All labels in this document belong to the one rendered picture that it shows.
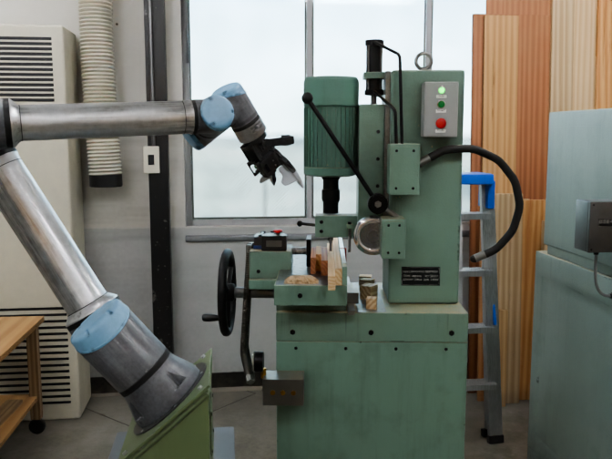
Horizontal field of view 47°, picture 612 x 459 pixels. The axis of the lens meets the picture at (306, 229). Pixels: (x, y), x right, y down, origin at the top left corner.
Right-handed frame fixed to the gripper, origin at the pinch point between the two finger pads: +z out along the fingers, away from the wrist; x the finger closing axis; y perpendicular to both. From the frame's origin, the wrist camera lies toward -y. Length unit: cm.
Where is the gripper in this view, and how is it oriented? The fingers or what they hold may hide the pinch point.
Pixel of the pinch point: (290, 185)
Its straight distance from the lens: 218.0
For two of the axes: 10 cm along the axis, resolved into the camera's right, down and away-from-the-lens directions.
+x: 6.2, 1.1, -7.8
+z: 4.5, 7.6, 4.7
